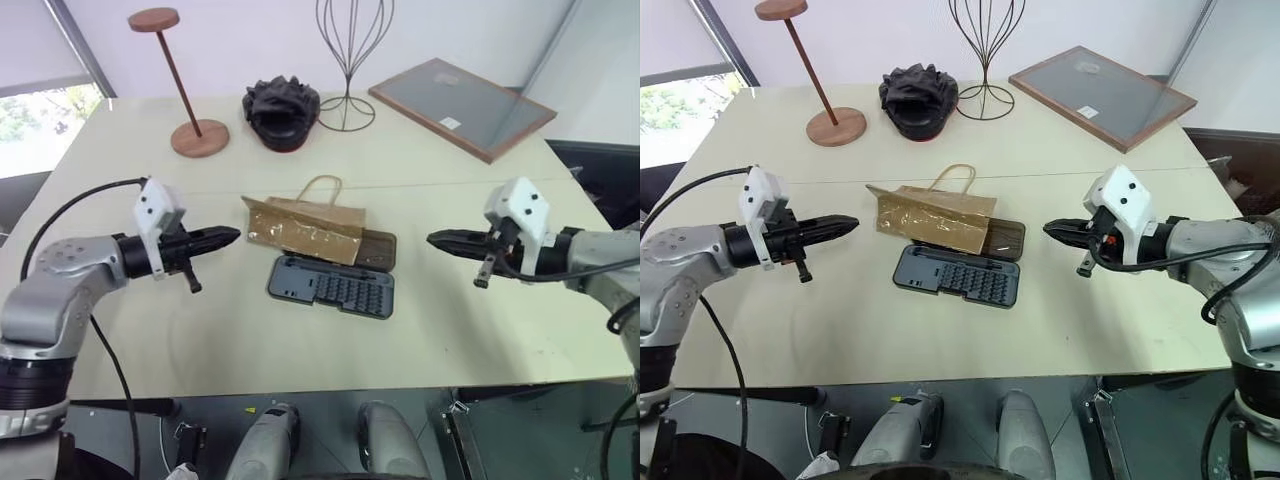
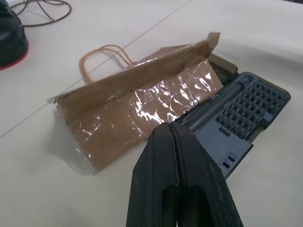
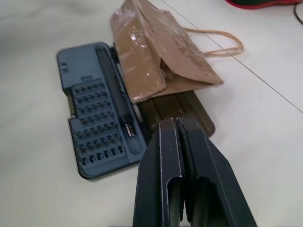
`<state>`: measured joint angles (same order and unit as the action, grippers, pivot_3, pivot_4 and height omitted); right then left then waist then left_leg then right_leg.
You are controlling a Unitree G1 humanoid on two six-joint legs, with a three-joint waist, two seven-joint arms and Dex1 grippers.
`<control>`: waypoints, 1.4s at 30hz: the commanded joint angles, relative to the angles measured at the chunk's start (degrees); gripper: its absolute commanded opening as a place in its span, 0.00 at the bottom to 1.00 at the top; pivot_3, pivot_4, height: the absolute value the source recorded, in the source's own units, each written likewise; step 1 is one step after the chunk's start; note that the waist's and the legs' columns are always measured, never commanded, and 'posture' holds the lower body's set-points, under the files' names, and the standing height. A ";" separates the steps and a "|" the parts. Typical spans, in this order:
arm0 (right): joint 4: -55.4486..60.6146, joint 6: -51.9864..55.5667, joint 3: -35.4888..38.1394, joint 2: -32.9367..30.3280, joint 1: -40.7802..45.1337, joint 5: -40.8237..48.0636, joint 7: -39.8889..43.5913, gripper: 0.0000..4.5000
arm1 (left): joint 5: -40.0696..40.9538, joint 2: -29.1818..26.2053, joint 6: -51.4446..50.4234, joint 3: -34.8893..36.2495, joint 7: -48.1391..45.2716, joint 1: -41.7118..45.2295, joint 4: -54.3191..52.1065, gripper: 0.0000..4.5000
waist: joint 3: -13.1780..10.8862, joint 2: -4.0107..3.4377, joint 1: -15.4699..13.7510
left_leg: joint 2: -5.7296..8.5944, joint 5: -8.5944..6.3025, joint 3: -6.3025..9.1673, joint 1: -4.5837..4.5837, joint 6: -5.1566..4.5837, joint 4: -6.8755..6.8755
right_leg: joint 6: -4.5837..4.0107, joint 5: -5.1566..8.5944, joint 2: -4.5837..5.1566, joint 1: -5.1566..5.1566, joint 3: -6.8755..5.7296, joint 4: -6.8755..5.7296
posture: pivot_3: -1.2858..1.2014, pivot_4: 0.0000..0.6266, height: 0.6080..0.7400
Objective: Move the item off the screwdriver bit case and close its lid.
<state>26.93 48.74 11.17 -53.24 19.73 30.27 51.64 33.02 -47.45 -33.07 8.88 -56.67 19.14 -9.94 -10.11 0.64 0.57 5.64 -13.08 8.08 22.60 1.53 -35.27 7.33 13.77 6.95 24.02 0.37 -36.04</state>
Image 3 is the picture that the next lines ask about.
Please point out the brown paper bag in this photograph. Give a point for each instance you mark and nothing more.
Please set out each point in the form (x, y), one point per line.
(142, 59)

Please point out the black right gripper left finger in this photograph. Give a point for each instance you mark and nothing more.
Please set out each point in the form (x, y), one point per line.
(154, 170)

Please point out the red-rimmed dark round object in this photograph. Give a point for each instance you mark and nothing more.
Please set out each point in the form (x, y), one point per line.
(265, 3)

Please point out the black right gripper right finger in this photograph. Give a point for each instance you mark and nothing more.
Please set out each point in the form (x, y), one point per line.
(213, 179)

